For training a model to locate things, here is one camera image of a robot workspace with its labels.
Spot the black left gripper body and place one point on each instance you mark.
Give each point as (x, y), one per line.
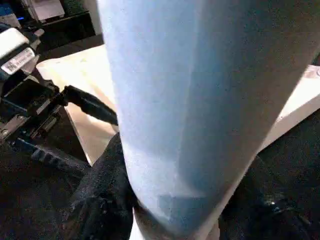
(22, 105)

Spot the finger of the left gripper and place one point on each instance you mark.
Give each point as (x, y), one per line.
(95, 107)

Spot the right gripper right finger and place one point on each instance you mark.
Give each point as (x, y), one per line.
(270, 200)

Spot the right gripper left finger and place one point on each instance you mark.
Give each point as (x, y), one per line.
(107, 195)

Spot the white plastic table top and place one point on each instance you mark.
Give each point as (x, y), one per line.
(87, 82)

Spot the white plastic table leg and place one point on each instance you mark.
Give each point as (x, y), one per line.
(200, 100)

